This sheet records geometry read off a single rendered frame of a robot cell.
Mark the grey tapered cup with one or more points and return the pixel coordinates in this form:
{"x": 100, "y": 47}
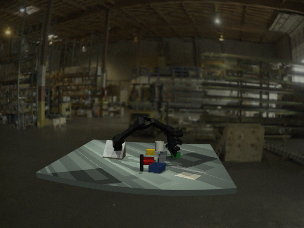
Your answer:
{"x": 159, "y": 146}

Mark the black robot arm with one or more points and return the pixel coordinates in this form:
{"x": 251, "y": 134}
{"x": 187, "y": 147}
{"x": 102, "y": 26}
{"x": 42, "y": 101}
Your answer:
{"x": 139, "y": 124}

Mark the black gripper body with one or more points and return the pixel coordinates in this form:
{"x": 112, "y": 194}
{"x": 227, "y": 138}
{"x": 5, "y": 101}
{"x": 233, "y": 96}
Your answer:
{"x": 171, "y": 144}

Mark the red tray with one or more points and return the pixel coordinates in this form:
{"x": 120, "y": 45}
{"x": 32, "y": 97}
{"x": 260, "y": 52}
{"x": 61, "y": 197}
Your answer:
{"x": 148, "y": 160}

